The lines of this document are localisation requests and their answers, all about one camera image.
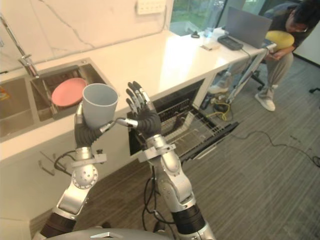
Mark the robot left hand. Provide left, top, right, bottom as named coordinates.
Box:
left=73, top=100, right=117, bottom=150

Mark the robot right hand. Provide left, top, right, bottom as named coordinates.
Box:
left=116, top=80, right=162, bottom=139

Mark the light blue plastic cup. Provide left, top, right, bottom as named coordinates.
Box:
left=82, top=83, right=119, bottom=128

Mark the dishwasher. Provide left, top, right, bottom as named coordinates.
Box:
left=126, top=78, right=240, bottom=161

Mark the dishwasher rack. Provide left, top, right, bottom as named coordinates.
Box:
left=132, top=98, right=226, bottom=152

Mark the stainless steel sink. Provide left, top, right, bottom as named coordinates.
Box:
left=0, top=57, right=120, bottom=139

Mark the dishwasher door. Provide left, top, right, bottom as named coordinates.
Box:
left=178, top=121, right=240, bottom=161

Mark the chrome sink faucet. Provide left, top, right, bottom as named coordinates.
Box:
left=0, top=13, right=40, bottom=80

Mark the pink plate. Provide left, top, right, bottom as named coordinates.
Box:
left=51, top=77, right=88, bottom=108

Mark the black handheld controller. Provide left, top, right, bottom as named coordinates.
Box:
left=217, top=34, right=244, bottom=50

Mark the office chair base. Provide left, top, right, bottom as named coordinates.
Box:
left=249, top=70, right=267, bottom=91

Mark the grey laptop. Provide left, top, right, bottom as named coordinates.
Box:
left=225, top=6, right=273, bottom=49

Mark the person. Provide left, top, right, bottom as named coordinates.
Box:
left=209, top=2, right=320, bottom=112

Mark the yellow cushion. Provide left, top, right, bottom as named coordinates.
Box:
left=265, top=30, right=295, bottom=50

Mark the yellow cable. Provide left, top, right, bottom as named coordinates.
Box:
left=206, top=98, right=233, bottom=122

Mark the white wall socket panel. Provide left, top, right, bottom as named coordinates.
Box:
left=135, top=0, right=166, bottom=15

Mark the black floor cable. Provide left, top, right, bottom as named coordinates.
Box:
left=229, top=129, right=320, bottom=168

